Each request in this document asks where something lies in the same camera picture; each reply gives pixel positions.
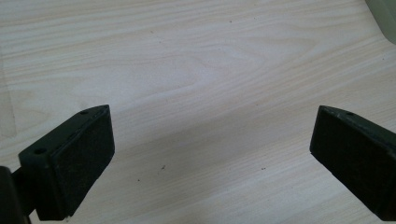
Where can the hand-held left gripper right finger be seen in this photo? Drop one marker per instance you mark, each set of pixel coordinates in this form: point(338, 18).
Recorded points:
point(355, 158)

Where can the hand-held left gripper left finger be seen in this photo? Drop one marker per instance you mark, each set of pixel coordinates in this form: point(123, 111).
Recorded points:
point(71, 165)

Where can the pale green container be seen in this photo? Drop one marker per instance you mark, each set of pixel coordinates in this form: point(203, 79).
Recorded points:
point(384, 18)

